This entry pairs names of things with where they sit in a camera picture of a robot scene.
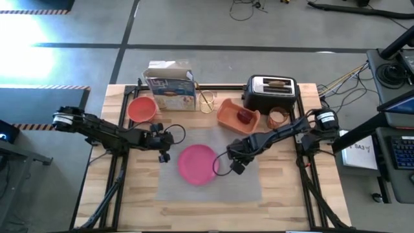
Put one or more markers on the grey side desk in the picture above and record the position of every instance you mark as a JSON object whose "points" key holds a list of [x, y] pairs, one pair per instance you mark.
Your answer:
{"points": [[19, 155]]}

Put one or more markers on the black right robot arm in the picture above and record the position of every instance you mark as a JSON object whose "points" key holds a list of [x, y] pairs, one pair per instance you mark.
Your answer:
{"points": [[291, 129]]}

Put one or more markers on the orange rectangular tray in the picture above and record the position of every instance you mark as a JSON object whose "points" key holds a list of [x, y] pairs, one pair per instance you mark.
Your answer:
{"points": [[231, 118]]}

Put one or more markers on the dark floor mat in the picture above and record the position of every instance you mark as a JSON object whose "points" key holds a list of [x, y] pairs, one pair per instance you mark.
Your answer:
{"points": [[39, 103]]}

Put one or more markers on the orange translucent glass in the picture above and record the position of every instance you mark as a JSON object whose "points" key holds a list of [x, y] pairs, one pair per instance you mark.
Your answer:
{"points": [[277, 118]]}

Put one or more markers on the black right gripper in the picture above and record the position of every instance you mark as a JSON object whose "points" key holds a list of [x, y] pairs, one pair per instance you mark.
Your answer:
{"points": [[249, 145]]}

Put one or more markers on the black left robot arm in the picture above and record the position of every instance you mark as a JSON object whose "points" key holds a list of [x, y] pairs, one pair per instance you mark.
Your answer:
{"points": [[103, 132]]}

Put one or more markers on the blue cereal box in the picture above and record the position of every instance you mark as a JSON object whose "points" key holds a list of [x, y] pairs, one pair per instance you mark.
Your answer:
{"points": [[171, 90]]}

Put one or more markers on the red apple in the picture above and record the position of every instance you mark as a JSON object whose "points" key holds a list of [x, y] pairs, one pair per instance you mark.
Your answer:
{"points": [[244, 116]]}

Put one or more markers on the brown toast slice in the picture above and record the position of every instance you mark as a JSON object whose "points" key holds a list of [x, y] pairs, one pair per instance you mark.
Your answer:
{"points": [[276, 83]]}

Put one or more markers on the coral red bowl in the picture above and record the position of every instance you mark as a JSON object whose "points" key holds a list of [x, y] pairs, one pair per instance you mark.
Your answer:
{"points": [[142, 109]]}

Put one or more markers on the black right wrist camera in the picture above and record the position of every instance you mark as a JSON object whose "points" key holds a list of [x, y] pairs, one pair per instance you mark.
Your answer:
{"points": [[237, 167]]}

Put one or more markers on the striped hazard tape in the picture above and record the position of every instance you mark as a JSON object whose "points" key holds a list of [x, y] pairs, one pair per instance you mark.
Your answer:
{"points": [[30, 127], [32, 12], [45, 87]]}

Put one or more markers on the black aluminium table frame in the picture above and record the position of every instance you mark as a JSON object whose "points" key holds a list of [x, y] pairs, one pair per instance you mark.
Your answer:
{"points": [[223, 86]]}

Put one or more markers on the grey woven placemat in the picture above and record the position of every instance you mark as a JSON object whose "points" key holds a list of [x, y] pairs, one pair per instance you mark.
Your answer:
{"points": [[207, 194]]}

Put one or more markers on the pink plastic plate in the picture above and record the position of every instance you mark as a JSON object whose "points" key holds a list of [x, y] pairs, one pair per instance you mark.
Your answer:
{"points": [[197, 165]]}

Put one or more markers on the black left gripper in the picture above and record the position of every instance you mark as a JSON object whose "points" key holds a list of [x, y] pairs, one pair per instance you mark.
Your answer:
{"points": [[152, 140]]}

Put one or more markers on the laptop computer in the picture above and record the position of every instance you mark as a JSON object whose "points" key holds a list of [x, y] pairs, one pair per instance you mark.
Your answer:
{"points": [[399, 106]]}

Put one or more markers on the black keyboard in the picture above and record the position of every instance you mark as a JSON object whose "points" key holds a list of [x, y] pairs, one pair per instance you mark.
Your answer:
{"points": [[404, 152]]}

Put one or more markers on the grey operator desk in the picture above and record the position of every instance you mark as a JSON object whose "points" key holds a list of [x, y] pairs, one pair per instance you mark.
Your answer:
{"points": [[401, 184]]}

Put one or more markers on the black computer mouse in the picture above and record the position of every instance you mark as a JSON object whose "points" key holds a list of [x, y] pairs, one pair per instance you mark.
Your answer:
{"points": [[376, 197]]}

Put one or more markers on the white label paper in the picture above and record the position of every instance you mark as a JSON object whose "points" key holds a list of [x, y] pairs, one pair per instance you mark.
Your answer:
{"points": [[359, 152]]}

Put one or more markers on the black toaster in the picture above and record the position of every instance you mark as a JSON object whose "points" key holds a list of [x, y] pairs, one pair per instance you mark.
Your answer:
{"points": [[270, 97]]}

